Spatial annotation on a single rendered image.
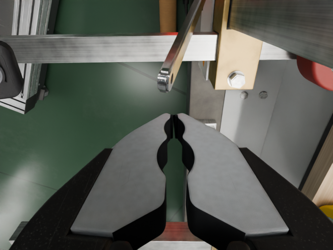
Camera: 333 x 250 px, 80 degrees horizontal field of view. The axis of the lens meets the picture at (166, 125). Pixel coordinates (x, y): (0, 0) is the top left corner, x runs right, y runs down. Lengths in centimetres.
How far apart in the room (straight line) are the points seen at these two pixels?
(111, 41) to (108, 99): 102
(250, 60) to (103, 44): 18
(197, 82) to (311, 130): 25
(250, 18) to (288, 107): 39
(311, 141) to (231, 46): 30
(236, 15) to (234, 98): 36
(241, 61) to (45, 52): 24
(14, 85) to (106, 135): 121
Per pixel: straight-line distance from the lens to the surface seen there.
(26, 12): 105
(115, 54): 27
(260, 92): 58
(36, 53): 31
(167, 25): 104
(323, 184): 39
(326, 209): 41
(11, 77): 22
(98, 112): 134
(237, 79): 26
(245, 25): 20
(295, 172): 55
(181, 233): 33
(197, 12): 18
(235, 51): 26
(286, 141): 57
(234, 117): 59
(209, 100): 46
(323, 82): 27
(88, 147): 152
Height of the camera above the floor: 111
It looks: 59 degrees down
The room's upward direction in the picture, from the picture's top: 178 degrees counter-clockwise
